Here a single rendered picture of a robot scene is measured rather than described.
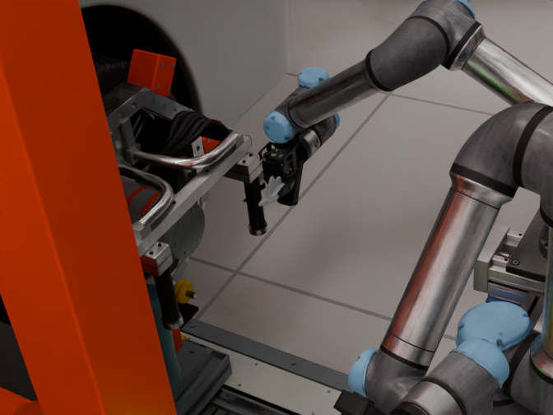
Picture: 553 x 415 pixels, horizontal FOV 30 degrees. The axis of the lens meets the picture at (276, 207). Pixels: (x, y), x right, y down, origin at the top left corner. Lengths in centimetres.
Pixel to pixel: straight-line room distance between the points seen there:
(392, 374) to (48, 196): 53
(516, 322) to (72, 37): 82
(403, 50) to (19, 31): 98
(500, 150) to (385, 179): 238
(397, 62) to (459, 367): 91
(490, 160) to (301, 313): 190
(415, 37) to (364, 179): 173
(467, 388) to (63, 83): 65
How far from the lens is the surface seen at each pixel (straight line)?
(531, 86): 218
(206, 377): 291
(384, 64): 211
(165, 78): 231
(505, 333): 168
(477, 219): 144
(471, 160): 143
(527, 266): 216
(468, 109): 416
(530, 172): 140
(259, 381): 296
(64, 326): 158
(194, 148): 246
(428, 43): 211
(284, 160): 234
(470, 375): 134
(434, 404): 130
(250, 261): 347
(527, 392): 167
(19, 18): 133
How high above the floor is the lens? 223
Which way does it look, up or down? 37 degrees down
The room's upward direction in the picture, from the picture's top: 7 degrees counter-clockwise
